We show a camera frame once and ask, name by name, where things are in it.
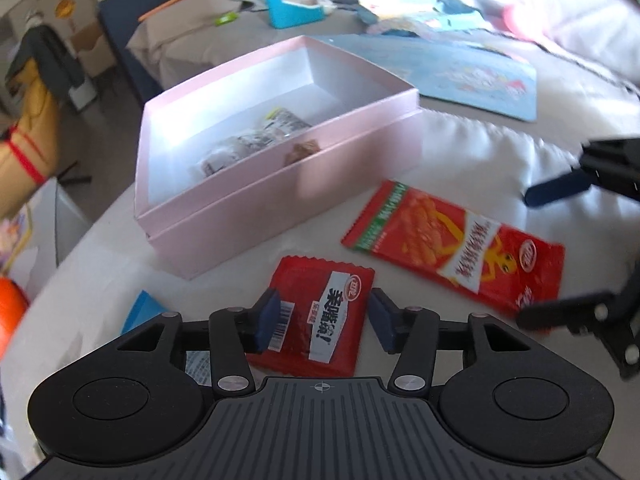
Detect blue plastic container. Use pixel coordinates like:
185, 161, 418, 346
263, 0, 332, 31

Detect pink cardboard box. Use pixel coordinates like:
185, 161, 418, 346
133, 35, 422, 282

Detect orange stick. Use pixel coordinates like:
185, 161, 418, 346
138, 0, 209, 23

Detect grey sofa cover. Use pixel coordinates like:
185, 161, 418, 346
125, 0, 640, 126

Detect clear wrapped snack packet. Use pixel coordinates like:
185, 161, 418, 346
240, 106, 314, 152
196, 135, 252, 179

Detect navy sofa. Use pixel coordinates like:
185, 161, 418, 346
97, 0, 168, 111

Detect orange pumpkin bucket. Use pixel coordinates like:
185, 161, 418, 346
0, 276, 32, 362

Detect blue printed sheet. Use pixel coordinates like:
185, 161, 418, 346
319, 34, 539, 123

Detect small brown snack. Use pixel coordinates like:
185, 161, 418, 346
281, 138, 322, 167

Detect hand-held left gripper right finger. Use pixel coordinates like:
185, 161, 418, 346
367, 287, 535, 398

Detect small red snack packet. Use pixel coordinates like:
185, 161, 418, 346
244, 255, 377, 378

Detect blue snack packet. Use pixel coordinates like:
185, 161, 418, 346
121, 289, 214, 389

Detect dark jacket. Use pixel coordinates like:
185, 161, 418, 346
4, 24, 85, 97

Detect pink cushion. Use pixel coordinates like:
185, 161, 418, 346
501, 3, 552, 42

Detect white side table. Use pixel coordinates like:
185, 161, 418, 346
0, 176, 92, 302

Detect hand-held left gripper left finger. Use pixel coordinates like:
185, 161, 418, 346
116, 290, 282, 397

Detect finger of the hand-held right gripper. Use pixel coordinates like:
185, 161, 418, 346
516, 264, 640, 382
524, 138, 640, 208

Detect yellow beanbag with red ribbon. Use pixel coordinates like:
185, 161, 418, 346
0, 57, 65, 221

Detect large red snack packet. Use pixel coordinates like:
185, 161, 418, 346
341, 180, 567, 322

